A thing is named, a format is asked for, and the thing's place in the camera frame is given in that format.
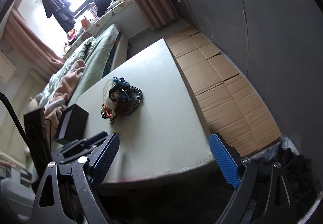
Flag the black digital clock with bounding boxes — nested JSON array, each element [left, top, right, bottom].
[[24, 108, 52, 179]]

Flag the blue beaded bracelet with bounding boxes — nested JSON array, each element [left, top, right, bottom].
[[108, 76, 144, 113]]

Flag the green bed mattress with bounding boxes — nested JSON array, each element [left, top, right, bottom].
[[67, 24, 125, 106]]

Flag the dark wardrobe doors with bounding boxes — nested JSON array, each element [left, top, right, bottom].
[[172, 0, 322, 159]]

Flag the pink left curtain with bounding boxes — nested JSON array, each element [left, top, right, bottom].
[[3, 8, 65, 78]]

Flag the dark hanging clothes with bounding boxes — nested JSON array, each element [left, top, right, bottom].
[[41, 0, 75, 33]]

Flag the light green quilt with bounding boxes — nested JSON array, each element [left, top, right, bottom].
[[39, 37, 96, 107]]

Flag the floral window seat cushion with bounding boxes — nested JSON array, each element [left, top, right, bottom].
[[63, 0, 133, 60]]

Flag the black bag on sill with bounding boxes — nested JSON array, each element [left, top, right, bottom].
[[94, 0, 111, 17]]

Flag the pink fleece blanket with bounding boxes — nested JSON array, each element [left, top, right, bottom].
[[44, 60, 85, 143]]

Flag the black jewelry box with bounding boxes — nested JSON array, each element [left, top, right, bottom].
[[54, 104, 89, 145]]

